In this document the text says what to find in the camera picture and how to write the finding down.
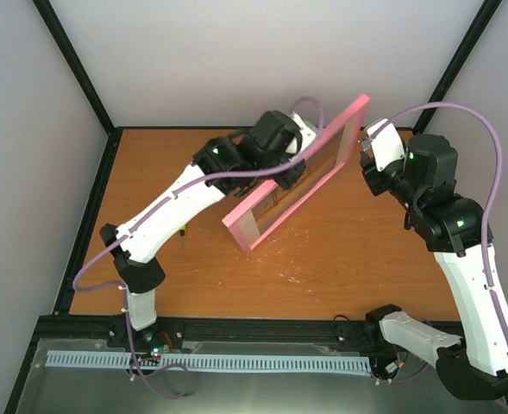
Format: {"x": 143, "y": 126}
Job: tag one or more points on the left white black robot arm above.
{"x": 202, "y": 183}

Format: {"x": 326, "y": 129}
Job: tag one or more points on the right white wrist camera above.
{"x": 385, "y": 142}

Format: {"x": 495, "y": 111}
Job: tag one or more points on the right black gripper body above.
{"x": 402, "y": 190}

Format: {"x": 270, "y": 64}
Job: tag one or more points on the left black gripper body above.
{"x": 284, "y": 178}

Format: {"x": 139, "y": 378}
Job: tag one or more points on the sunset photo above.
{"x": 278, "y": 201}

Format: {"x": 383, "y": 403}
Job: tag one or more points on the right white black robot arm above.
{"x": 420, "y": 174}

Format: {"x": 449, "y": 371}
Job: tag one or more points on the pink wooden picture frame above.
{"x": 240, "y": 221}

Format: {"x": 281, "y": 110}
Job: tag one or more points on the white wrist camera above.
{"x": 385, "y": 142}
{"x": 304, "y": 144}

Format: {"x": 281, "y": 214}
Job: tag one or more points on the metal base plate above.
{"x": 178, "y": 390}

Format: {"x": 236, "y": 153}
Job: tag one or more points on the black aluminium cage frame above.
{"x": 60, "y": 325}

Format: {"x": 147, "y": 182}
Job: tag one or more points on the light blue cable duct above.
{"x": 213, "y": 363}

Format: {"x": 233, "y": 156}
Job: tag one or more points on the yellow handled screwdriver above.
{"x": 181, "y": 234}

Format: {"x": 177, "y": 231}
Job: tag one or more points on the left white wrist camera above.
{"x": 304, "y": 144}

